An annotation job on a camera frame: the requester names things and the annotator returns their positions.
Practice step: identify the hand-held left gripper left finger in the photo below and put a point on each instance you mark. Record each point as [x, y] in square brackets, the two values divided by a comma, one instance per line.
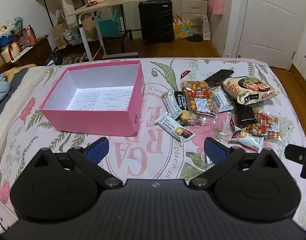
[98, 150]

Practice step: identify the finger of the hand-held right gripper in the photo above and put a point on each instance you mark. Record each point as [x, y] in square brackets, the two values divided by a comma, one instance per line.
[294, 153]

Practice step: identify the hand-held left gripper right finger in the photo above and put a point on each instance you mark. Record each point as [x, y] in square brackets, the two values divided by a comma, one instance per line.
[215, 150]

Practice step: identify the small white packet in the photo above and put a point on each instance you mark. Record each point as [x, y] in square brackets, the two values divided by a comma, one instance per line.
[208, 158]

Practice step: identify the pink cardboard box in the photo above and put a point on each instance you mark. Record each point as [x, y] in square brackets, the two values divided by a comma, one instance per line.
[93, 120]

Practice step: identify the white snack bar packet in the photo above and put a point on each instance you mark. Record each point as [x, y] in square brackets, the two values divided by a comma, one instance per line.
[247, 138]
[222, 100]
[171, 103]
[174, 128]

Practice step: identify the small clear peanut bag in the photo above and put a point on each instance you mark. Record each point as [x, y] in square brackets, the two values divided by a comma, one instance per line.
[267, 126]

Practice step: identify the black snack packet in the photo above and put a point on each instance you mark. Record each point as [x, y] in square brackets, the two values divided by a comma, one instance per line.
[245, 113]
[220, 76]

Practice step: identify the large clear peanut bag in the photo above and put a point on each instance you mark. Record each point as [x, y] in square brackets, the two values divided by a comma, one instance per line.
[199, 100]

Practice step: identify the black cracker packet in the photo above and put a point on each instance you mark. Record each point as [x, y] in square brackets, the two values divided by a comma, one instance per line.
[184, 107]

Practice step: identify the beige instant noodle packet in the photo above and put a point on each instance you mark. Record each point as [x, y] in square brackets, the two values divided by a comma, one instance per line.
[250, 90]

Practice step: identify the black bag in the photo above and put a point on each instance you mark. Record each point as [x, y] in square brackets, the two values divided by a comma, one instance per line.
[54, 58]

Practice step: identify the grey and yellow quilt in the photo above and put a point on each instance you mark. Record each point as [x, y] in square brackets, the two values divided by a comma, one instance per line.
[10, 80]

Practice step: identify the black round floor object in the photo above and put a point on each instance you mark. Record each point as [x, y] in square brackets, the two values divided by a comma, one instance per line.
[194, 38]

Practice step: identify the blue plush toy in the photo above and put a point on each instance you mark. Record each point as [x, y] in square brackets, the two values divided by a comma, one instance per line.
[0, 90]

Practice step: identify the white green plastic bag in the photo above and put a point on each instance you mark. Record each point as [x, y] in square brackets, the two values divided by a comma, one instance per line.
[70, 37]

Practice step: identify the wooden nightstand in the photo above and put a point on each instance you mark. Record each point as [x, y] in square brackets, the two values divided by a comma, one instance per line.
[35, 52]

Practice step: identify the brown paper bag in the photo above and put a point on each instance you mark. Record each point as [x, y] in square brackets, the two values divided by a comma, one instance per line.
[89, 31]
[59, 36]

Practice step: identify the teal tote bag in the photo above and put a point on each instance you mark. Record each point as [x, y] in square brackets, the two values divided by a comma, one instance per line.
[108, 27]

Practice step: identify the colourful gift bag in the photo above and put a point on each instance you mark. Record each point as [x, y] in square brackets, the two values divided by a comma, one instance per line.
[182, 30]

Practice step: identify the cream bag with red ribbon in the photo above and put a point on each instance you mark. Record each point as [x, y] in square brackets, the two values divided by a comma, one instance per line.
[10, 52]

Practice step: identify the red gift box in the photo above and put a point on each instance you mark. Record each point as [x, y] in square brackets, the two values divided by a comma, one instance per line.
[27, 36]

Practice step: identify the white door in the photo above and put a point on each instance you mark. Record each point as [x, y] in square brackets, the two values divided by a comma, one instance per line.
[272, 17]

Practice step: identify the black suitcase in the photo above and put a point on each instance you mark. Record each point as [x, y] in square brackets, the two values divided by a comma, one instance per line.
[155, 20]

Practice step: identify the rolling wooden side table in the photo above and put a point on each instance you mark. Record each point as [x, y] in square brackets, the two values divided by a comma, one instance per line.
[110, 5]

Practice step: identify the scissors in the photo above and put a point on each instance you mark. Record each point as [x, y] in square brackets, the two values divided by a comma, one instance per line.
[91, 4]

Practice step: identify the black clothes rack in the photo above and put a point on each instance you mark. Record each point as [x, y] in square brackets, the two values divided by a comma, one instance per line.
[48, 12]

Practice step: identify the blue gift basket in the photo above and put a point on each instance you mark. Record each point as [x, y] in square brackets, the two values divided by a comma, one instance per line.
[4, 36]

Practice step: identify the pink gift bag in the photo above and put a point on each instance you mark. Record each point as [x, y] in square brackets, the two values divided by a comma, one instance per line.
[216, 2]

